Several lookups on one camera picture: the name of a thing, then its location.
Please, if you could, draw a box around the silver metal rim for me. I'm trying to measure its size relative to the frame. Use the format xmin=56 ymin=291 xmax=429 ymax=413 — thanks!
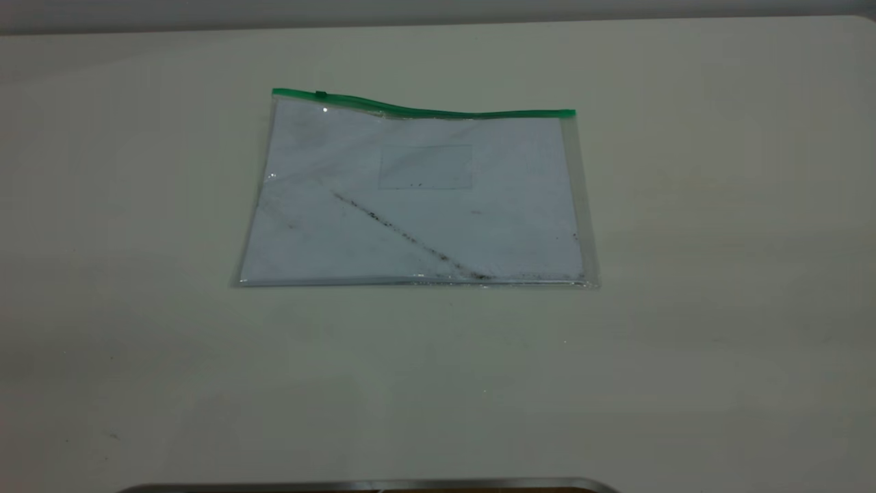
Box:
xmin=115 ymin=477 xmax=620 ymax=493

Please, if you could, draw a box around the clear zip bag green zipper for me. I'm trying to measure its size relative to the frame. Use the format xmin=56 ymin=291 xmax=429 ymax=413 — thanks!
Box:
xmin=233 ymin=87 xmax=601 ymax=289

